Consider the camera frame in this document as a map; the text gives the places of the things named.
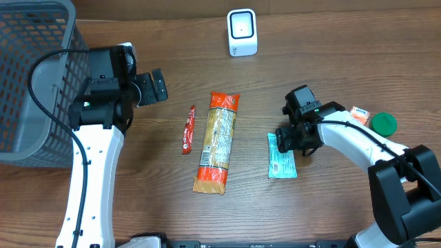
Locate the orange tissue pack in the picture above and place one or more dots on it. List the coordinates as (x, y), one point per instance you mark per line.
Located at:
(362, 116)

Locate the white barcode scanner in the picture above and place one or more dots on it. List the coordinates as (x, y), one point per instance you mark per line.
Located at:
(242, 32)

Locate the spaghetti pack orange ends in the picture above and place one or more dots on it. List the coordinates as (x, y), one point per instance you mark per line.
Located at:
(217, 145)

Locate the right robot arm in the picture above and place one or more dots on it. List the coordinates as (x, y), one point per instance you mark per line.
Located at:
(404, 182)

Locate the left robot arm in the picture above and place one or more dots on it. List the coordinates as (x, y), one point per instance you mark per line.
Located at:
(91, 193)

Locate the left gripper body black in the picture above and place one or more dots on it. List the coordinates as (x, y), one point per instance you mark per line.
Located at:
(147, 89)

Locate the red chocolate bar wrapper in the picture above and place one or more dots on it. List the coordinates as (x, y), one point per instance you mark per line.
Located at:
(189, 131)

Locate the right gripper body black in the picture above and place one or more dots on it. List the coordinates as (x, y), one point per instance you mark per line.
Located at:
(287, 138)

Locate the teal tissue pack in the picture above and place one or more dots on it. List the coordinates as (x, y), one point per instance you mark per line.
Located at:
(281, 165)

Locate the grey plastic mesh basket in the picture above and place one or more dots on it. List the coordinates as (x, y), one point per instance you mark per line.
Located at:
(30, 29)

